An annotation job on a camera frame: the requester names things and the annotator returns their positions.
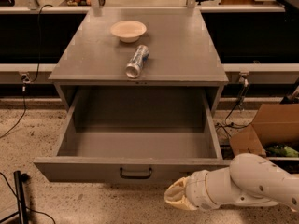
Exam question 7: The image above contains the grey top drawer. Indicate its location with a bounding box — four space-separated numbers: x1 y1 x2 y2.
34 87 229 184

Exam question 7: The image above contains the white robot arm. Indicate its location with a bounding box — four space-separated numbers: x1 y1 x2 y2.
164 153 299 212

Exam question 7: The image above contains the grey drawer cabinet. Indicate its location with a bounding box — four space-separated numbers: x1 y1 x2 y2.
50 7 228 111

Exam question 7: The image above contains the green bag in box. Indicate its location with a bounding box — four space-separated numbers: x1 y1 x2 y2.
265 144 299 158

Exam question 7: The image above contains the brown cardboard box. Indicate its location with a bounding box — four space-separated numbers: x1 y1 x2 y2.
229 104 299 157

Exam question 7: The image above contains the silver blue drink can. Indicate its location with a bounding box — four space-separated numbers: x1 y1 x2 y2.
125 45 150 78

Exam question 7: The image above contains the black stand pole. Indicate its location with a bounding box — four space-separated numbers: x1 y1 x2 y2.
0 171 29 224

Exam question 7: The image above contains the white paper bowl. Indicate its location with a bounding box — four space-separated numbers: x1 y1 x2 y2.
110 21 147 43

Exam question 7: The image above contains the black top drawer handle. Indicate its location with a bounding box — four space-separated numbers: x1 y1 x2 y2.
120 168 152 180

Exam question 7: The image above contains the black cable bottom left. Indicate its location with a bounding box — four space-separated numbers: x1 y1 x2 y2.
0 171 56 224

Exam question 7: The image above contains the black cable left wall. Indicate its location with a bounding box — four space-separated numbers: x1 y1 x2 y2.
0 4 54 139

